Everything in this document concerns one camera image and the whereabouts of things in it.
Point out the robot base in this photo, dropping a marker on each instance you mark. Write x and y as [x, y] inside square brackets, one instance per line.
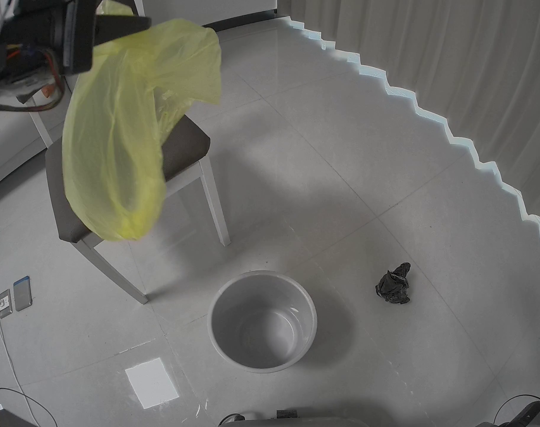
[288, 420]

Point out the yellow plastic bag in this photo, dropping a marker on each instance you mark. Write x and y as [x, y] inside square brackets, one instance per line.
[118, 127]

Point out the white chair with grey cushions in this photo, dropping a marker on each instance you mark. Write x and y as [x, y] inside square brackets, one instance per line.
[185, 143]

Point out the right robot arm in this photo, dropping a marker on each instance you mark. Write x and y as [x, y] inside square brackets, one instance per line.
[532, 416]

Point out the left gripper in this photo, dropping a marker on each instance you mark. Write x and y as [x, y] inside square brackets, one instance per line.
[78, 34]

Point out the black plastic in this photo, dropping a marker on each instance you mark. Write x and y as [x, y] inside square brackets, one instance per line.
[393, 285]

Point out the grey trash bin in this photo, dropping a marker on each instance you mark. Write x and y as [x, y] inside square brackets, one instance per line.
[261, 327]

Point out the white curtain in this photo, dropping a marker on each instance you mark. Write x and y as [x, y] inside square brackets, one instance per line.
[430, 25]

